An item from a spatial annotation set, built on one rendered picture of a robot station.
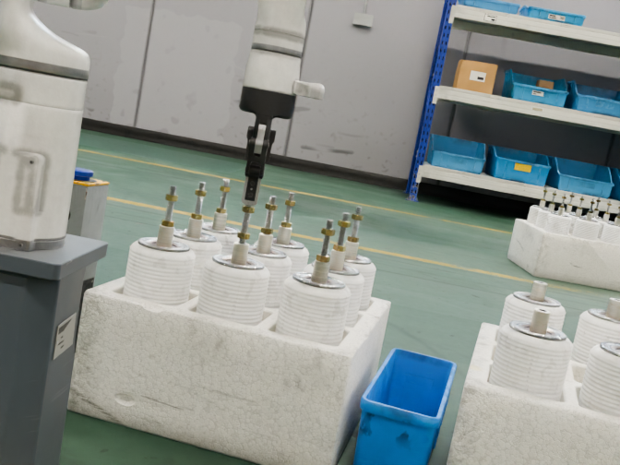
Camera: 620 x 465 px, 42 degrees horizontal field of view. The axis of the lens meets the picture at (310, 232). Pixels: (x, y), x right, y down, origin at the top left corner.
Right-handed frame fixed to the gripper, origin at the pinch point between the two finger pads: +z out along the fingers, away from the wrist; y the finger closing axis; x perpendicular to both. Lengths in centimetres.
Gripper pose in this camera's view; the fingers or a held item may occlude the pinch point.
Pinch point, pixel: (251, 190)
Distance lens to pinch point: 115.7
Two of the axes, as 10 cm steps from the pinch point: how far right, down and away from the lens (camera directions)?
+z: -1.9, 9.7, 1.5
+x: 9.8, 1.8, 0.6
